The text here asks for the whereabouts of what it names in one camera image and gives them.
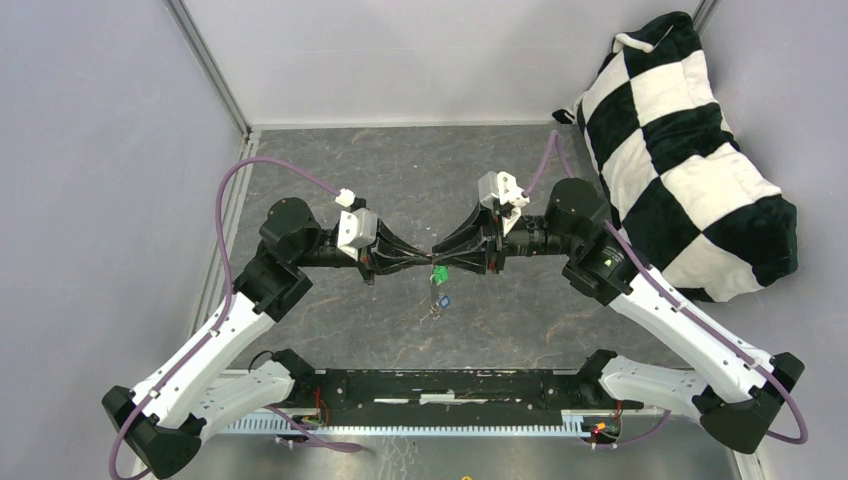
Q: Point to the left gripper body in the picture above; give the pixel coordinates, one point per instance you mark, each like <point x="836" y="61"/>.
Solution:
<point x="366" y="260"/>

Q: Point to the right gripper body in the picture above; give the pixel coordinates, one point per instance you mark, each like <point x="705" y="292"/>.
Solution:
<point x="496" y="246"/>

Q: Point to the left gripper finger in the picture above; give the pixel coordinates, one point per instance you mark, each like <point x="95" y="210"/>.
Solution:
<point x="386" y="265"/>
<point x="389" y="243"/>

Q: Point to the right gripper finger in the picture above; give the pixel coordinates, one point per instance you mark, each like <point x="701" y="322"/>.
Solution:
<point x="466" y="232"/>
<point x="472" y="260"/>

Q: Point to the green tagged key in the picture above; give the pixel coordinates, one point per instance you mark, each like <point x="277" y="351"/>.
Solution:
<point x="440" y="274"/>

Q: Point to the grey metal key holder plate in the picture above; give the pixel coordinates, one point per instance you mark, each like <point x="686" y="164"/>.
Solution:
<point x="436" y="310"/>

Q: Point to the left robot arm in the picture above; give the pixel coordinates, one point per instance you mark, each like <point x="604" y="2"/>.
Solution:
<point x="167" y="417"/>

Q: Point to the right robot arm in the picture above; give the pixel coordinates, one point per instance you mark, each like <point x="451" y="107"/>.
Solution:
<point x="733" y="389"/>

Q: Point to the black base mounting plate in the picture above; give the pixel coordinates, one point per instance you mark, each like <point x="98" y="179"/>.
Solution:
<point x="535" y="388"/>

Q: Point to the black white checkered pillow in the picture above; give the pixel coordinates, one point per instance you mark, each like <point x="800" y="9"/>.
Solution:
<point x="681" y="190"/>

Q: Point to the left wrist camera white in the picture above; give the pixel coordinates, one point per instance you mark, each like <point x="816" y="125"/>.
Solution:
<point x="357" y="227"/>

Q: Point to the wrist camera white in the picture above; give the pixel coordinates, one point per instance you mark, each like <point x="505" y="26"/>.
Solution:
<point x="500" y="193"/>
<point x="357" y="227"/>

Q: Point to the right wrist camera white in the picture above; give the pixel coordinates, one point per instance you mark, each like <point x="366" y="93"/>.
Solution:
<point x="500" y="193"/>

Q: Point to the white slotted cable duct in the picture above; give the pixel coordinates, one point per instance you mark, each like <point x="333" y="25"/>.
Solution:
<point x="269" y="423"/>

